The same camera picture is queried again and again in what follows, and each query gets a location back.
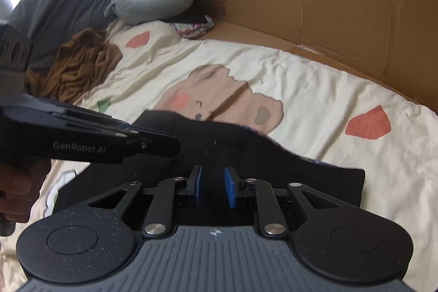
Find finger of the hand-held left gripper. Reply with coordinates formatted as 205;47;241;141
117;131;181;163
51;106;141;137

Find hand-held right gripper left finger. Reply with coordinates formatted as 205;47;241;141
88;164;204;238

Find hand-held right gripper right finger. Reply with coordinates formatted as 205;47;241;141
223;165;341;238

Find black drawstring pants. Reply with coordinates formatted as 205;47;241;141
53;110;366;227

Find person's left hand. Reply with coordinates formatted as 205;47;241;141
0;159;52;224

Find brown garment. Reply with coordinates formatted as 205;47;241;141
24;28;123;105

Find floral print cloth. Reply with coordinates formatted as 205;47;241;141
171;18;215;40

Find bear print blanket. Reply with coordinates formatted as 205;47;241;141
0;18;438;292

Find wide folded cardboard sheet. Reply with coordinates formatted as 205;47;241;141
161;0;438;104

